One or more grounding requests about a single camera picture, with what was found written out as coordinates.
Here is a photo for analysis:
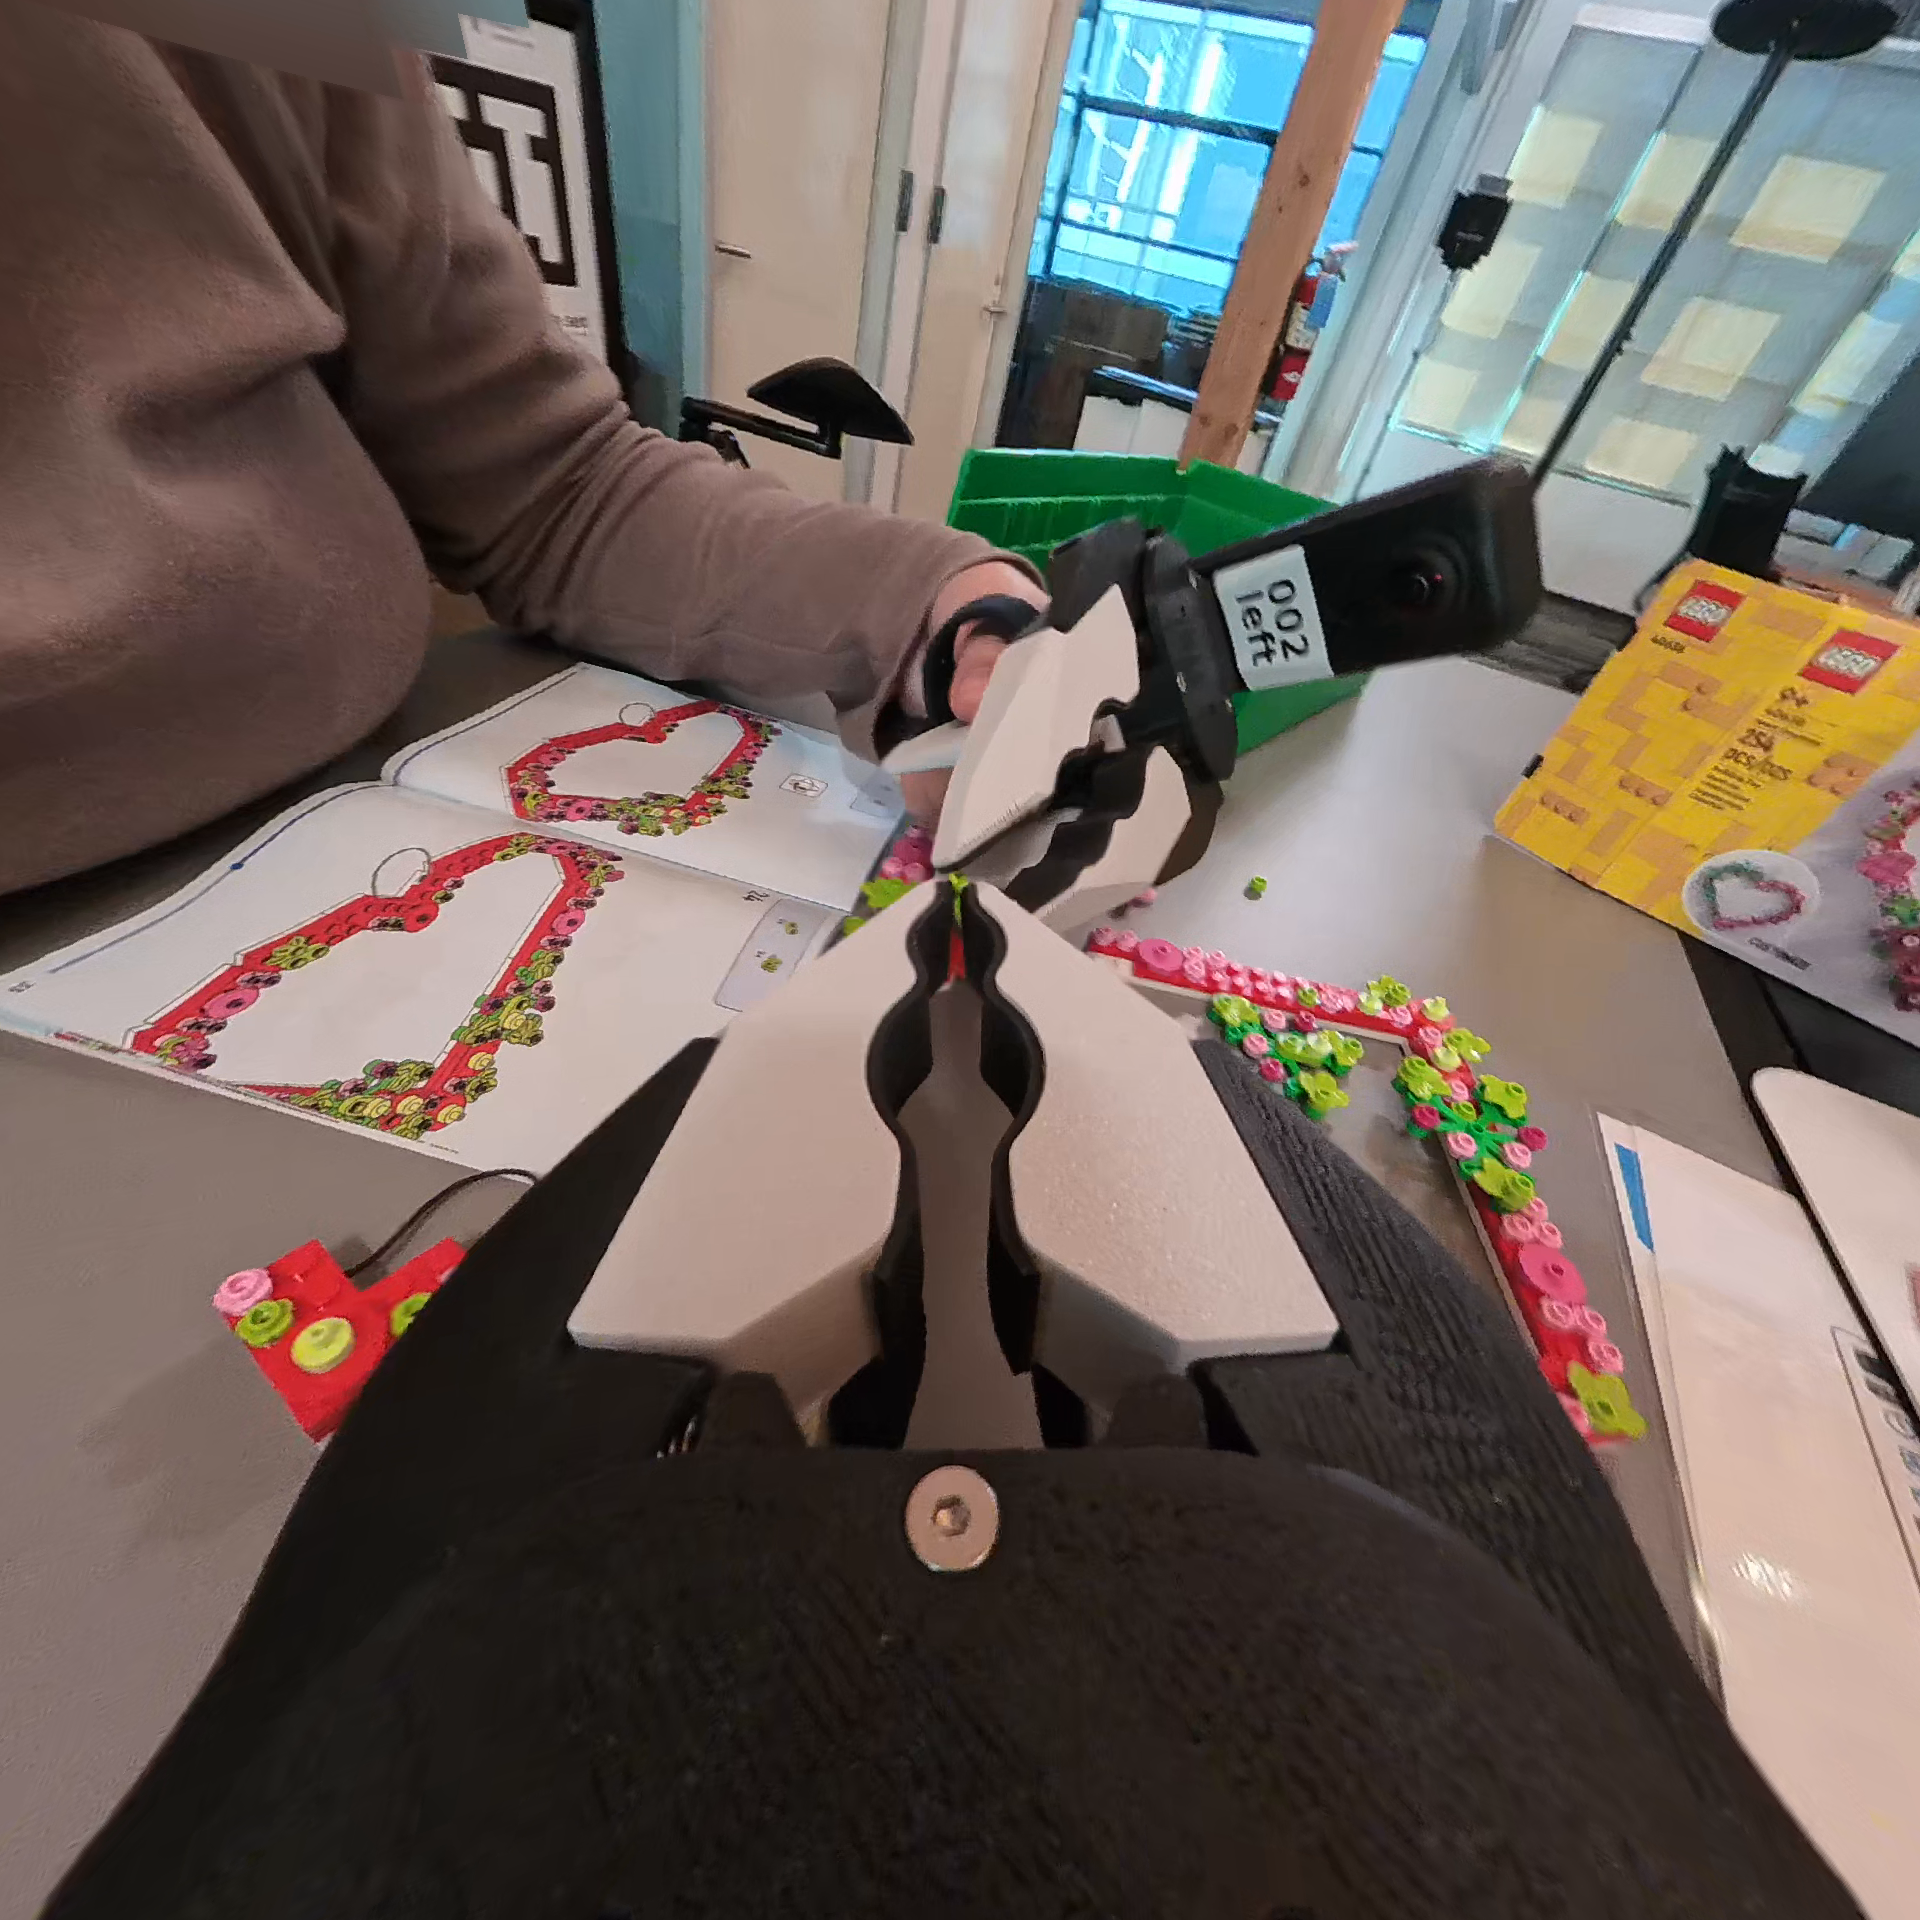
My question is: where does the person's torso in brown sweater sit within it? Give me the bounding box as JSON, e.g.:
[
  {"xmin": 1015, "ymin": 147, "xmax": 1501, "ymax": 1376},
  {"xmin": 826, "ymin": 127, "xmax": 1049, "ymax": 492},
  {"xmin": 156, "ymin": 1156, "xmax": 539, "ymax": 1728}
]
[{"xmin": 0, "ymin": 0, "xmax": 632, "ymax": 903}]

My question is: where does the red fire extinguisher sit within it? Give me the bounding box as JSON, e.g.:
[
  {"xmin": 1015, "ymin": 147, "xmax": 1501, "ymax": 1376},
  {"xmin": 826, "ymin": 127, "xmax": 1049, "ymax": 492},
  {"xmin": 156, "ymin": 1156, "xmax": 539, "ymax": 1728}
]
[{"xmin": 1272, "ymin": 252, "xmax": 1344, "ymax": 405}]

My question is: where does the black chair armrest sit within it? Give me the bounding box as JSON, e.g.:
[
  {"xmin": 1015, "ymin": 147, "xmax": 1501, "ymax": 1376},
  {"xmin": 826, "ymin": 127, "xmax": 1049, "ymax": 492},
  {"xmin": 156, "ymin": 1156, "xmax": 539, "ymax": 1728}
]
[{"xmin": 679, "ymin": 356, "xmax": 917, "ymax": 464}]

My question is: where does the white door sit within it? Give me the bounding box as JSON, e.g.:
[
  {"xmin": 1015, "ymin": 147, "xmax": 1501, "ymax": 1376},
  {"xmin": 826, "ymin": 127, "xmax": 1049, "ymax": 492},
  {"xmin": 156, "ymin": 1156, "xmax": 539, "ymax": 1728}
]
[{"xmin": 699, "ymin": 0, "xmax": 1082, "ymax": 518}]

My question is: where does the lego instruction booklet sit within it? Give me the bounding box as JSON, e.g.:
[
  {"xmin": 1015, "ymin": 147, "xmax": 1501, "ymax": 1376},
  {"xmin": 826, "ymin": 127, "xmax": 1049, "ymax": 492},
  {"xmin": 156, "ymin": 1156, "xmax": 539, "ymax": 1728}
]
[{"xmin": 0, "ymin": 659, "xmax": 908, "ymax": 1174}]

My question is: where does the red flowered lego heart frame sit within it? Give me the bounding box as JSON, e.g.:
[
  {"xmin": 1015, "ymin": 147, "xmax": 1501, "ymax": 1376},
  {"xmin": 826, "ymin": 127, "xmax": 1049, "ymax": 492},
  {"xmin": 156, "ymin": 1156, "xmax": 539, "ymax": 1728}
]
[{"xmin": 1082, "ymin": 923, "xmax": 1651, "ymax": 1446}]

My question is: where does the pink lego flower cluster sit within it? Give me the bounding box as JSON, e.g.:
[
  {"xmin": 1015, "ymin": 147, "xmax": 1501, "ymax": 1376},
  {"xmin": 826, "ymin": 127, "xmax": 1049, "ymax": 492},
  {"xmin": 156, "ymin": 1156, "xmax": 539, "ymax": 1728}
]
[{"xmin": 861, "ymin": 820, "xmax": 947, "ymax": 916}]

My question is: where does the wooden post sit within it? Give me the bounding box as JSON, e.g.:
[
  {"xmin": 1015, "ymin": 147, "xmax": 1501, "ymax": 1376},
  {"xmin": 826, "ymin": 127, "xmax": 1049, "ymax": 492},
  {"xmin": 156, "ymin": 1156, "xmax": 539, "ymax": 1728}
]
[{"xmin": 1178, "ymin": 0, "xmax": 1412, "ymax": 468}]

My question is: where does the black and white marker poster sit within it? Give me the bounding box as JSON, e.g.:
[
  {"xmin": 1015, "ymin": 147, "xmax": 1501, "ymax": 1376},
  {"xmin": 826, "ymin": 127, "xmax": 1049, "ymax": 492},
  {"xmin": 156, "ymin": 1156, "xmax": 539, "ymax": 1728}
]
[{"xmin": 429, "ymin": 14, "xmax": 604, "ymax": 353}]

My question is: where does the person's left forearm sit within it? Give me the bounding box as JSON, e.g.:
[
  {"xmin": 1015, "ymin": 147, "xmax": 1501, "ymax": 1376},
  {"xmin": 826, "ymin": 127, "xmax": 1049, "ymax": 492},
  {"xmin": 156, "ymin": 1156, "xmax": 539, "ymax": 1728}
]
[{"xmin": 389, "ymin": 224, "xmax": 1054, "ymax": 720}]

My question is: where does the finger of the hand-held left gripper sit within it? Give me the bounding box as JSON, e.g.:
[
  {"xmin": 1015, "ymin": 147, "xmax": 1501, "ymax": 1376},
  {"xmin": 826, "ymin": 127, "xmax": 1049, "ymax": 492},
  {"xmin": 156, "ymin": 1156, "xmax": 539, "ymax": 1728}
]
[
  {"xmin": 973, "ymin": 717, "xmax": 1220, "ymax": 944},
  {"xmin": 929, "ymin": 584, "xmax": 1150, "ymax": 876}
]

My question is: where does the green plastic bin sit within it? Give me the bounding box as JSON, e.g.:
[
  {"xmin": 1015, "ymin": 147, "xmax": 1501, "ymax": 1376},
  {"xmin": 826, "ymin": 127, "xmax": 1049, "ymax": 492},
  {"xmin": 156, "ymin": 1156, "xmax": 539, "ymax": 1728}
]
[{"xmin": 944, "ymin": 446, "xmax": 1369, "ymax": 753}]

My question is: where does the small black wall camera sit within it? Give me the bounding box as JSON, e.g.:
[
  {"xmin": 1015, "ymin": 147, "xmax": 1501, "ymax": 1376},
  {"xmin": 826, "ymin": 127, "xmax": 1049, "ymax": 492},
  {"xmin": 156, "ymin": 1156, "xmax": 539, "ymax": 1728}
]
[{"xmin": 1438, "ymin": 171, "xmax": 1513, "ymax": 271}]

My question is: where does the person's left hand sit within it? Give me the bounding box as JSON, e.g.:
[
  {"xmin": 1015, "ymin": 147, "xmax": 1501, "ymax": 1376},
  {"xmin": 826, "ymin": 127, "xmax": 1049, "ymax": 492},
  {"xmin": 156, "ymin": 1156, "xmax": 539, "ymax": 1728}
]
[{"xmin": 923, "ymin": 561, "xmax": 1054, "ymax": 735}]

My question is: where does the thin black cord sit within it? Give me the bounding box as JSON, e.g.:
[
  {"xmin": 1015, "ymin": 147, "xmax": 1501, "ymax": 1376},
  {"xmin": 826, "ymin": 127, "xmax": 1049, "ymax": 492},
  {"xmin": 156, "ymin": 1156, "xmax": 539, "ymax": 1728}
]
[{"xmin": 369, "ymin": 1167, "xmax": 539, "ymax": 1275}]

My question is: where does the black pole stand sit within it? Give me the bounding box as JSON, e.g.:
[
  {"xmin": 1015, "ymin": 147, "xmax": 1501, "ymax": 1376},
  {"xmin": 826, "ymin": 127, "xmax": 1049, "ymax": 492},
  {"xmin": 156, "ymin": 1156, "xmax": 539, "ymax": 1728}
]
[{"xmin": 1531, "ymin": 0, "xmax": 1906, "ymax": 483}]

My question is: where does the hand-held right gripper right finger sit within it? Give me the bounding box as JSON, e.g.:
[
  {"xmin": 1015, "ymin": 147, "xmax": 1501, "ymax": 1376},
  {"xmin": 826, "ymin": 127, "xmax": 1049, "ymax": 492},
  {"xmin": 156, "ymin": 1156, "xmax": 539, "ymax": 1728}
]
[{"xmin": 964, "ymin": 884, "xmax": 1340, "ymax": 1446}]

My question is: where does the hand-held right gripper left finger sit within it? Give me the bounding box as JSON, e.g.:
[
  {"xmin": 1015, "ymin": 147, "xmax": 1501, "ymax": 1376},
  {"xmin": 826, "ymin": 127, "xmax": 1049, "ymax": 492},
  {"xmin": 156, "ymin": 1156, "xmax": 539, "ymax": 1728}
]
[{"xmin": 568, "ymin": 884, "xmax": 966, "ymax": 1446}]

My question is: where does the yellow lego box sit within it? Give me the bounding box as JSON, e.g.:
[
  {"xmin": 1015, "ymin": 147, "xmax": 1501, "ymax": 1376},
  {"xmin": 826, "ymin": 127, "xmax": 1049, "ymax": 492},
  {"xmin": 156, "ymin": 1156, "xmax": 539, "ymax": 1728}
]
[{"xmin": 1493, "ymin": 559, "xmax": 1920, "ymax": 1053}]

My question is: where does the white flat device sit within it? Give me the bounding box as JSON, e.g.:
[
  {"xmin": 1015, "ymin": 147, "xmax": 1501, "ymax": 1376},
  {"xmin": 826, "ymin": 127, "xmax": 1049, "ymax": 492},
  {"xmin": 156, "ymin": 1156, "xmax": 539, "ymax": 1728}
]
[{"xmin": 1750, "ymin": 1064, "xmax": 1920, "ymax": 1365}]

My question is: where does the white paper sheet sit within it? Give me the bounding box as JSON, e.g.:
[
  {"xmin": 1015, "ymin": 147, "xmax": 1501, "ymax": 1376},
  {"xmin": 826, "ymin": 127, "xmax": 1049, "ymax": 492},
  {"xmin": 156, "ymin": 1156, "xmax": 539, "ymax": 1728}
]
[{"xmin": 1599, "ymin": 1110, "xmax": 1920, "ymax": 1920}]

